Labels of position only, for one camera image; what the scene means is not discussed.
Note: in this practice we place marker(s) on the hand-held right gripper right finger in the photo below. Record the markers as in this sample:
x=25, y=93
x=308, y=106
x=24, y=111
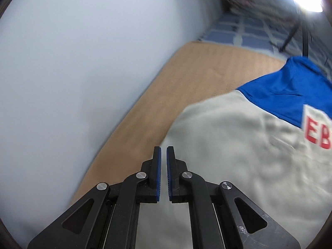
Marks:
x=170, y=176

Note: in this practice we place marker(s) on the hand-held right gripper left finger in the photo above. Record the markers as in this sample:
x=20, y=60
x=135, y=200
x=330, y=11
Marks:
x=157, y=176

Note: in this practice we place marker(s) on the white and blue jacket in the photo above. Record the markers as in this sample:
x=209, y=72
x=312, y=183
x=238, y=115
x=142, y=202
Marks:
x=233, y=134

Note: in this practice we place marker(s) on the tan blanket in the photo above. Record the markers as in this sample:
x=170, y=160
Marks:
x=181, y=77

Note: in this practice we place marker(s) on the blue checked bedsheet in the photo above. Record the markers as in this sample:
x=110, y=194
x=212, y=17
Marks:
x=233, y=35

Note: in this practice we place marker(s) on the black light stand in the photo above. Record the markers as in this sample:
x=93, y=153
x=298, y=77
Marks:
x=288, y=39

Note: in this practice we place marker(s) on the folded floral quilt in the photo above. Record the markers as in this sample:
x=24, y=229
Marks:
x=246, y=0

